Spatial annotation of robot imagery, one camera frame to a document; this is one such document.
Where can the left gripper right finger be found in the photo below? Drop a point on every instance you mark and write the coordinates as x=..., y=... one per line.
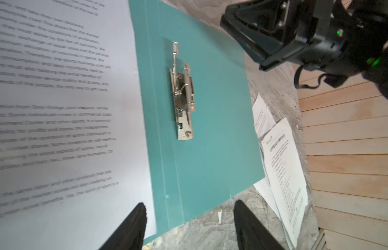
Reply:
x=251, y=233

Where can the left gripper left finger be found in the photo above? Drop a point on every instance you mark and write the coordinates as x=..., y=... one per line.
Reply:
x=131, y=233

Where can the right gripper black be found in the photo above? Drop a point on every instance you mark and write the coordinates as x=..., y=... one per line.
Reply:
x=307, y=33

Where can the printed paper sheet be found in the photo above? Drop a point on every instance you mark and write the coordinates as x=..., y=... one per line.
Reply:
x=73, y=153
x=286, y=178
x=263, y=119

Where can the printed paper sheet back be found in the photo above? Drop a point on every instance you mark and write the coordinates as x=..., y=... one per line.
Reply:
x=263, y=119

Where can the printed paper sheet front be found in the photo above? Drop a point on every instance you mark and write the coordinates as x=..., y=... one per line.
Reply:
x=73, y=153

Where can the metal folder clip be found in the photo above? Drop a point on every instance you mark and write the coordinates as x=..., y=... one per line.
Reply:
x=183, y=97

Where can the green file folder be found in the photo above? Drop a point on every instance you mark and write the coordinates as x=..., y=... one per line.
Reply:
x=190, y=178

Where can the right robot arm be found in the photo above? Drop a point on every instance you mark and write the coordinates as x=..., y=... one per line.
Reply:
x=367, y=51

